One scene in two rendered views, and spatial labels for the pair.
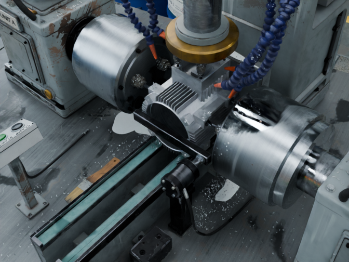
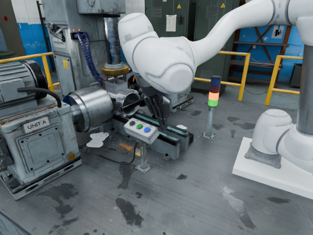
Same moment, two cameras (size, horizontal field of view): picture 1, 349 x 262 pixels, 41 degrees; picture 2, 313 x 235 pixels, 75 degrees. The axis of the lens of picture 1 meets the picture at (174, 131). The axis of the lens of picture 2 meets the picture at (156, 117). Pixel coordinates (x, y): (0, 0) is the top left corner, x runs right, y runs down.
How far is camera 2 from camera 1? 1.54 m
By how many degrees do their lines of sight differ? 73
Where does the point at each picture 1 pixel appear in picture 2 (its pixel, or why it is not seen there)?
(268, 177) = not seen: hidden behind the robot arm
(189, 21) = (118, 60)
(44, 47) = (69, 120)
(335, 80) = not seen: hidden behind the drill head
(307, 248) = (174, 95)
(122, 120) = (93, 144)
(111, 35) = (90, 91)
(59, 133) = (94, 164)
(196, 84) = (125, 84)
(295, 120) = not seen: hidden behind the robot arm
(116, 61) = (105, 94)
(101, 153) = (114, 149)
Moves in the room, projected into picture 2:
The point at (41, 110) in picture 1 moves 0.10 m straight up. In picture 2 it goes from (69, 175) to (65, 160)
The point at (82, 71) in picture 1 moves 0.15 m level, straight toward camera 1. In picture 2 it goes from (94, 113) to (121, 109)
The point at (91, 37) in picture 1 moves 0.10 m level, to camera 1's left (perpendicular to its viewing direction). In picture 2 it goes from (85, 97) to (80, 104)
